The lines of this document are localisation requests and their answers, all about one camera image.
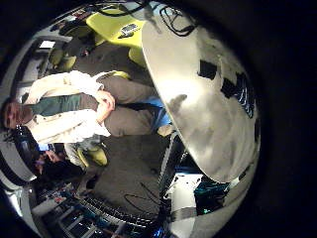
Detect hanging black cable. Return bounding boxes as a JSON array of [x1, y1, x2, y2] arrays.
[[93, 0, 150, 18]]

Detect teal lit equipment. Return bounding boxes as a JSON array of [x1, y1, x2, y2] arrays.
[[194, 179, 229, 216]]

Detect large yellow shell chair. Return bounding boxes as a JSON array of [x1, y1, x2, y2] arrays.
[[86, 9, 147, 68]]

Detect yellow seat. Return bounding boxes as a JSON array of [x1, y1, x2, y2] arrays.
[[77, 145, 108, 168]]

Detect person in dark clothing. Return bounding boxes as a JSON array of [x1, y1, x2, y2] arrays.
[[33, 148, 87, 186]]

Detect black keyboard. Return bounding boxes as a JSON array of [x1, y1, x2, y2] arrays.
[[78, 194, 159, 229]]

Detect seated person white jacket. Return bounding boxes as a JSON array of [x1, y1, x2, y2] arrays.
[[0, 69, 176, 145]]

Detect blue fabric item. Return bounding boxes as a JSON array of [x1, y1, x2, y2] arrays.
[[145, 95, 172, 130]]

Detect looped black cable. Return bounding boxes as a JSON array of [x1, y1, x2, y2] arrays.
[[158, 4, 199, 38]]

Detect small yellow stool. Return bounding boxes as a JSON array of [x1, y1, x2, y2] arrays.
[[62, 55, 77, 72], [49, 49, 63, 67]]

